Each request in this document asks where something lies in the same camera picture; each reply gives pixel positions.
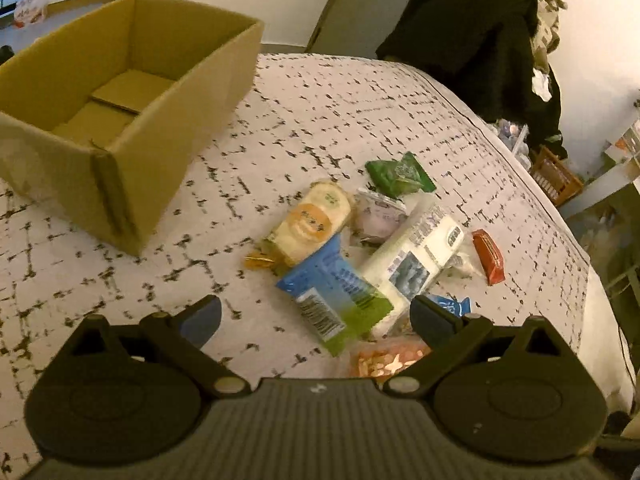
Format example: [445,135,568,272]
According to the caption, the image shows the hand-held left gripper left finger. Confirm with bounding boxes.
[65,295,251,400]

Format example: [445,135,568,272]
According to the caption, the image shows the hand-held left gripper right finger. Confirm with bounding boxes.
[382,294,576,396]

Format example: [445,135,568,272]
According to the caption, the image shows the small blue snack packet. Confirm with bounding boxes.
[430,294,473,318]

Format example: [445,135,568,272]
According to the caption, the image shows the orange snack packet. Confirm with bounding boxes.
[356,337,432,380]

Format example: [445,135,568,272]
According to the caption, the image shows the large white snack packet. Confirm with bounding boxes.
[357,195,466,336]

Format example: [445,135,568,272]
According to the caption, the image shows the gold candy wrapper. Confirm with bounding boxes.
[244,250,277,271]

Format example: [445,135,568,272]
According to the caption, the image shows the red snack packet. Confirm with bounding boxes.
[471,229,506,286]

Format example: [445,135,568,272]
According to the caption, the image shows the blue green snack packet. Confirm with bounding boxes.
[276,235,396,358]

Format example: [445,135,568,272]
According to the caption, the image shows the purple white snack packet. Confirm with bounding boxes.
[352,187,408,241]

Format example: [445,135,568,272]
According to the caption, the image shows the cream bread packet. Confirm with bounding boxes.
[262,180,357,267]

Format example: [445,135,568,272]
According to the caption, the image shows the cardboard box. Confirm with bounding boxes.
[0,0,265,257]

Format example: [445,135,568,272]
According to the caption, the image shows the orange plastic basket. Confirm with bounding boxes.
[530,145,583,207]

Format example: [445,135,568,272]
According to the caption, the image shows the clear plastic bin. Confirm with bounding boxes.
[492,119,531,166]

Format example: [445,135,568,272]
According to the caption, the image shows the white side table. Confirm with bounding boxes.
[560,110,640,216]

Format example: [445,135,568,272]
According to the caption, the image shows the printed bedspread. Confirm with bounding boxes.
[0,52,636,461]

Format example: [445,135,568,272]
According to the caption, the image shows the white cloth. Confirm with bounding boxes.
[532,67,553,101]

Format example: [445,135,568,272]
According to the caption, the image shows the black coat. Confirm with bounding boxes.
[376,0,563,161]

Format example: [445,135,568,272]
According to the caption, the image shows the olive door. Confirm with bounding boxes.
[306,0,451,56]

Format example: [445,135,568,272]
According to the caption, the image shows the red white plastic bag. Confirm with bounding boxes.
[14,0,48,28]

